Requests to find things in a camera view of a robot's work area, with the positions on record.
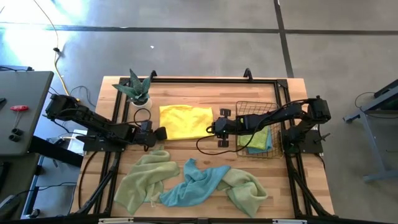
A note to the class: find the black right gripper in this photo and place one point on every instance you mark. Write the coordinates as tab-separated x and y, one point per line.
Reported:
225	127

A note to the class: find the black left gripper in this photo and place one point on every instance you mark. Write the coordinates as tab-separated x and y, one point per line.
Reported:
146	138

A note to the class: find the yellow microfiber towel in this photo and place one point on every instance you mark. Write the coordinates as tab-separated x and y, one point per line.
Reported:
186	123

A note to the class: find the lime green microfiber towel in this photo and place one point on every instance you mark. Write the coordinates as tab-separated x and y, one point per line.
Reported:
258	140

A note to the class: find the pale green microfiber towel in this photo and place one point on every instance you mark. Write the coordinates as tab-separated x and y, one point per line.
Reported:
245	193
146	177

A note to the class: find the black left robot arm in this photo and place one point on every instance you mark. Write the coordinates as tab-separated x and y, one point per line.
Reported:
90	119

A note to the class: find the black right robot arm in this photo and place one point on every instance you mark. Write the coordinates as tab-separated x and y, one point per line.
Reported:
314	109

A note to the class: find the teal textured microfiber towel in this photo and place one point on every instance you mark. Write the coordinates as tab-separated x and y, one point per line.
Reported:
196	186

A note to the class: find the potted snake plant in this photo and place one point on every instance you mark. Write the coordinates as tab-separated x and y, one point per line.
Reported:
138	90

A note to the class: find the white flat box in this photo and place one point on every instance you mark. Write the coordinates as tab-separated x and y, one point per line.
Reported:
76	144

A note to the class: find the grey side table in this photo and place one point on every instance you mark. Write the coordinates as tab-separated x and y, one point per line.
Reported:
28	93

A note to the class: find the black cylindrical socket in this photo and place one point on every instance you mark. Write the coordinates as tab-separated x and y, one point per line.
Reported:
14	138
17	131

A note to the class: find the grey metal stand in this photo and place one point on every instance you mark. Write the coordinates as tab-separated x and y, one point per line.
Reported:
382	175

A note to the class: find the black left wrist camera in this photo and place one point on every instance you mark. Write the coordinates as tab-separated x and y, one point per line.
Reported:
146	126

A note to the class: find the black aluminium table frame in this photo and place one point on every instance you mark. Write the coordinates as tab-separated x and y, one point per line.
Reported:
202	80

